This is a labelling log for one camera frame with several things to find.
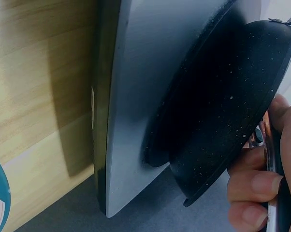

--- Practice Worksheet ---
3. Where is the person's right hand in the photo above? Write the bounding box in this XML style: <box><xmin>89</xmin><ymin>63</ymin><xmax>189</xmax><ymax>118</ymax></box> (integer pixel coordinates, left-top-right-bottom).
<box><xmin>227</xmin><ymin>93</ymin><xmax>291</xmax><ymax>232</ymax></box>

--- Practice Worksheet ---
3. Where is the steel-rimmed glass lid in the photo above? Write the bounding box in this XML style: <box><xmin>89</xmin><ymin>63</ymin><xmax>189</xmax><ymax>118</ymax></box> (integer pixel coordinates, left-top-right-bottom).
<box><xmin>250</xmin><ymin>13</ymin><xmax>291</xmax><ymax>232</ymax></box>

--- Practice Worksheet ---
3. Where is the black speckled frying pan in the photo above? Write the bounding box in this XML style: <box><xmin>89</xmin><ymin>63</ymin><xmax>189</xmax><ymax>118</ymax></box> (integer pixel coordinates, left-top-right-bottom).
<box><xmin>168</xmin><ymin>19</ymin><xmax>291</xmax><ymax>207</ymax></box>

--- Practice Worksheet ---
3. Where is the black induction cooktop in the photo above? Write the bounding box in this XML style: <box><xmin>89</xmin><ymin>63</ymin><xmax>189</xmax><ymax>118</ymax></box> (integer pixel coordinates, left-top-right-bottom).
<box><xmin>90</xmin><ymin>0</ymin><xmax>236</xmax><ymax>212</ymax></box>

